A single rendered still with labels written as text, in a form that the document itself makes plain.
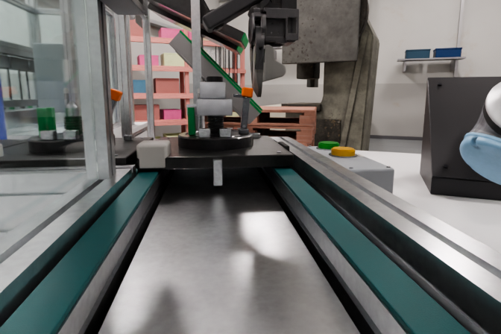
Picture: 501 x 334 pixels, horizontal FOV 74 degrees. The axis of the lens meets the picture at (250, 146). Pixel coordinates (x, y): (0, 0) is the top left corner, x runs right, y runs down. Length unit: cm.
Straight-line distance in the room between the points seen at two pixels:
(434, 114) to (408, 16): 782
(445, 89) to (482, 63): 783
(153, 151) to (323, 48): 399
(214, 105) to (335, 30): 387
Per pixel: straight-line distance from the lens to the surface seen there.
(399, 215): 32
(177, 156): 51
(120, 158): 53
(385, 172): 51
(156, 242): 36
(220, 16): 61
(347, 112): 460
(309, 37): 449
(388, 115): 847
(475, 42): 874
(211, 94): 60
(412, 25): 862
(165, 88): 545
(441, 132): 83
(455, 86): 92
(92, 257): 28
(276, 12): 61
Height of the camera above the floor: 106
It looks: 9 degrees down
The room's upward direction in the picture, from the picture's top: straight up
